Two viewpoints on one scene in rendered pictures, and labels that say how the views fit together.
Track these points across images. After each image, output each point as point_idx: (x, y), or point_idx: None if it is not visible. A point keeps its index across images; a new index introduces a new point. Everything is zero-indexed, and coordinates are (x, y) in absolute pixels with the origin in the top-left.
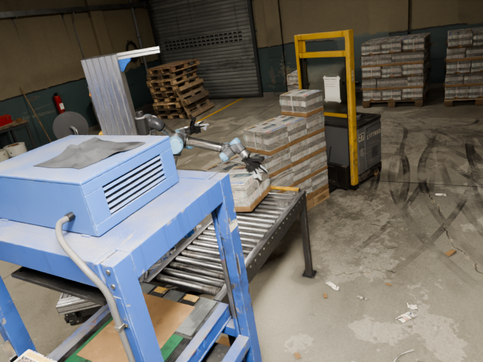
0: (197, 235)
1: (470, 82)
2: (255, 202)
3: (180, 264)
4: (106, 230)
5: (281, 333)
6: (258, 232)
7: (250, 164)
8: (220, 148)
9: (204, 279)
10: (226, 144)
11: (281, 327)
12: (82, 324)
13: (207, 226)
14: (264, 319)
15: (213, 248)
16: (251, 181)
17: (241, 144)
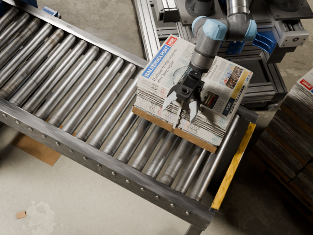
0: (94, 44)
1: None
2: (151, 117)
3: (26, 27)
4: None
5: (62, 200)
6: (72, 122)
7: (183, 78)
8: (228, 14)
9: None
10: (238, 23)
11: (72, 201)
12: (130, 2)
13: (118, 55)
14: (90, 183)
15: (51, 63)
16: (164, 94)
17: (204, 41)
